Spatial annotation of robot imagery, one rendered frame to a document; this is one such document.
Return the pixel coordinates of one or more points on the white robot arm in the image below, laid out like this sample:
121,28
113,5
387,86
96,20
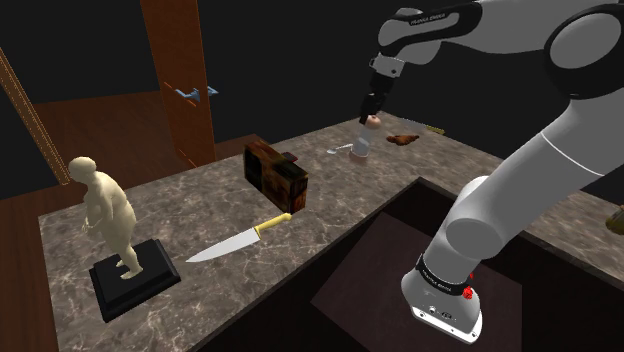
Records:
507,204

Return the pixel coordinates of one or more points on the small red and black phone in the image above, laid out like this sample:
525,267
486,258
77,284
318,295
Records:
291,156

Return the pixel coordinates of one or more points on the silver spoon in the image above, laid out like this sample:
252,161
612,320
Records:
339,148

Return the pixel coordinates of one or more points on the dark brown patterned box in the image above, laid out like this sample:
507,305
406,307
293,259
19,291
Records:
273,183

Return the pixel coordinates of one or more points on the cream figure on black base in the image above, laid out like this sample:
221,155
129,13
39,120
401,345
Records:
109,209

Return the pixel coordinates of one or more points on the clear bottle with pink cap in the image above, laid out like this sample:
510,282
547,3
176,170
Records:
362,144

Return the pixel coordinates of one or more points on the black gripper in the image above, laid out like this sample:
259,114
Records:
379,92

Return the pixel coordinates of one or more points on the brown croissant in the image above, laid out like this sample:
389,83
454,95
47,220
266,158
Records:
402,139

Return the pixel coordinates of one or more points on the brown wooden beam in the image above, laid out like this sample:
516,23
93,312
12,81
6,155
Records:
34,119

